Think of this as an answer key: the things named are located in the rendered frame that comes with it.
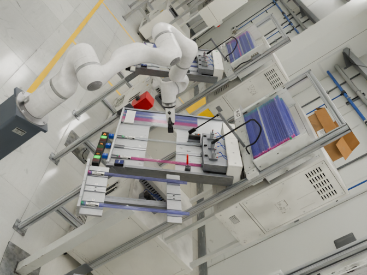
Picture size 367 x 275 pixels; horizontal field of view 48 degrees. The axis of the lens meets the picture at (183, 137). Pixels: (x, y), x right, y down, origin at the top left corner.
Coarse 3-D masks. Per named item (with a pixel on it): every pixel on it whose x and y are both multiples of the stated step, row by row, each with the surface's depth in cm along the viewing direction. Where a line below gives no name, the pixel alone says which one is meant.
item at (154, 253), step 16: (112, 192) 275; (128, 192) 260; (128, 224) 250; (144, 224) 250; (96, 240) 257; (112, 240) 257; (128, 240) 257; (160, 240) 256; (176, 240) 273; (80, 256) 265; (96, 256) 264; (128, 256) 264; (144, 256) 264; (160, 256) 264; (176, 256) 263; (192, 256) 280; (96, 272) 272; (112, 272) 272; (128, 272) 272; (144, 272) 272; (160, 272) 271; (176, 272) 271
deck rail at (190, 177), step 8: (128, 168) 228; (136, 168) 228; (144, 168) 229; (152, 168) 229; (144, 176) 231; (152, 176) 231; (160, 176) 231; (184, 176) 231; (192, 176) 231; (200, 176) 231; (208, 176) 230; (216, 176) 230; (224, 176) 231; (232, 176) 232; (216, 184) 233; (224, 184) 233
